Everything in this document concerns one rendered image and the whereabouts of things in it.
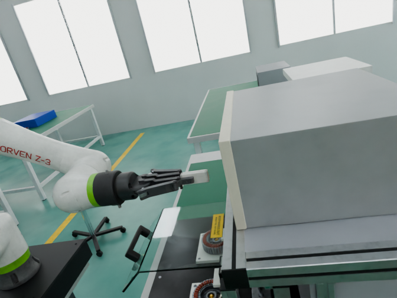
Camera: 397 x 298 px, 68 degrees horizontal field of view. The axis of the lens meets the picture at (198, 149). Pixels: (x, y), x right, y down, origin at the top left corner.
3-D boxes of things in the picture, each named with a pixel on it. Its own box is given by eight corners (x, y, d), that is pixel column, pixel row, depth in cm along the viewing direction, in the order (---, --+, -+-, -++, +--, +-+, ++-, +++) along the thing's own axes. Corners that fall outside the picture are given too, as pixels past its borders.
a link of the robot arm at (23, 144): (-17, 159, 89) (-19, 128, 83) (8, 142, 99) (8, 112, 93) (100, 197, 92) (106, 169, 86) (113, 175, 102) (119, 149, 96)
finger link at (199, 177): (180, 173, 76) (179, 175, 75) (207, 169, 74) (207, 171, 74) (182, 184, 77) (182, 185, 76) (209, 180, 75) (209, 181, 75)
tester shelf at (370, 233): (225, 290, 55) (221, 271, 53) (232, 147, 117) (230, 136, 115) (503, 274, 46) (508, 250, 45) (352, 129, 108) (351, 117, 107)
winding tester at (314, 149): (236, 230, 63) (218, 142, 55) (237, 149, 102) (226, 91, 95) (445, 210, 55) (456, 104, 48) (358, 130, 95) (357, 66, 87)
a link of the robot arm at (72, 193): (55, 223, 81) (36, 191, 76) (76, 194, 92) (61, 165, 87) (101, 218, 78) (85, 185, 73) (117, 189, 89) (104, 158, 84)
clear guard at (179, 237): (122, 292, 68) (114, 273, 66) (150, 226, 90) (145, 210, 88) (265, 284, 62) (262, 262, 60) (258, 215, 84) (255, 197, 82)
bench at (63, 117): (-15, 210, 384) (-45, 158, 357) (64, 151, 557) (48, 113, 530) (45, 201, 366) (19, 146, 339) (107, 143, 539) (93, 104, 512)
